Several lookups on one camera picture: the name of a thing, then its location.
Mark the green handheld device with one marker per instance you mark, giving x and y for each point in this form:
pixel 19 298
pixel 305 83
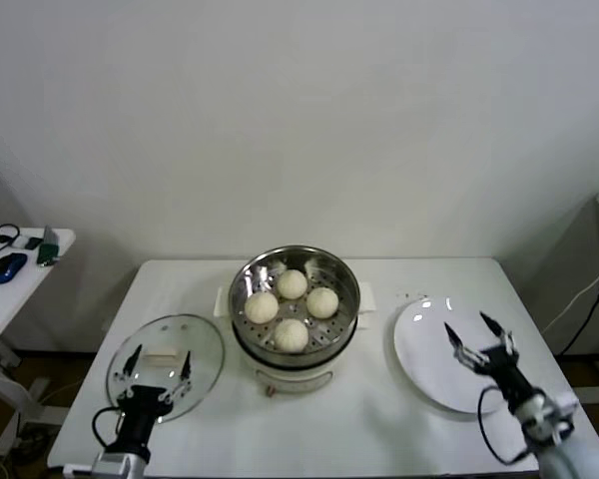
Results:
pixel 47 252

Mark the white steamed baozi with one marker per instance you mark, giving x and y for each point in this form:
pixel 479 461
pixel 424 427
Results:
pixel 322 302
pixel 261 307
pixel 291 335
pixel 292 284

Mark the glass pot lid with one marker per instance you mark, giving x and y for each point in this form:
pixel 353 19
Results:
pixel 199 334

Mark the steel steamer basket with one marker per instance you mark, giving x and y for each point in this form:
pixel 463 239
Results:
pixel 339 279

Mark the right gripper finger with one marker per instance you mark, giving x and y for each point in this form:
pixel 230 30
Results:
pixel 501 335
pixel 461 349

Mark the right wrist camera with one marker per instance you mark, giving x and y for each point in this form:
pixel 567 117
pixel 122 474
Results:
pixel 565 403

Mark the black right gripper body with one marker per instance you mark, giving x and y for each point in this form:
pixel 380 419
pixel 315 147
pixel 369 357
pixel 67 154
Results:
pixel 504 374

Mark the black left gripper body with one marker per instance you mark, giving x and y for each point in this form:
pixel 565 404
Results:
pixel 140 414

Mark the blue computer mouse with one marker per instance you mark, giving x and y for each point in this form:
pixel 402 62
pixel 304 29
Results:
pixel 7 267

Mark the white electric cooker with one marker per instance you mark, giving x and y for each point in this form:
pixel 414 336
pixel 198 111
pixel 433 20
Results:
pixel 294 379

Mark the white round plate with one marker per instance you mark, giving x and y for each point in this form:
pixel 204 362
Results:
pixel 429 349

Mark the white side table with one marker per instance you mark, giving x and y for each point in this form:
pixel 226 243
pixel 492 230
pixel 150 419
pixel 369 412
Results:
pixel 25 299

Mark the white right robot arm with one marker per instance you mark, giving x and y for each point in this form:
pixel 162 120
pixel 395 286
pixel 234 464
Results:
pixel 574 449

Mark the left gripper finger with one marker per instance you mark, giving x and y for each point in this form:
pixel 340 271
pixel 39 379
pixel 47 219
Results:
pixel 183 374
pixel 127 369

